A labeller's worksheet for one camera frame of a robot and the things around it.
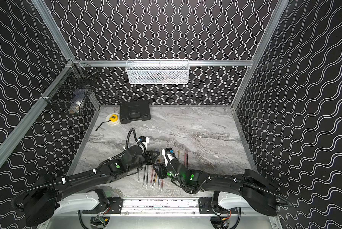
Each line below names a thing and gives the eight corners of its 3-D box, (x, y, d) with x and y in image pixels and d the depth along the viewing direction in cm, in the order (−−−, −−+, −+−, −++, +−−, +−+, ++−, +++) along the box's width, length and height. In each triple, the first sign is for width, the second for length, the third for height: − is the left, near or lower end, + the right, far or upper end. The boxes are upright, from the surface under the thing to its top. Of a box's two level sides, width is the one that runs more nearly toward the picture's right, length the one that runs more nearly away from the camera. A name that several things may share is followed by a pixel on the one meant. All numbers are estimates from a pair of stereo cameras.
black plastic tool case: (121, 125, 110) (119, 120, 106) (121, 105, 123) (119, 101, 119) (151, 119, 114) (150, 115, 109) (148, 101, 127) (147, 97, 123)
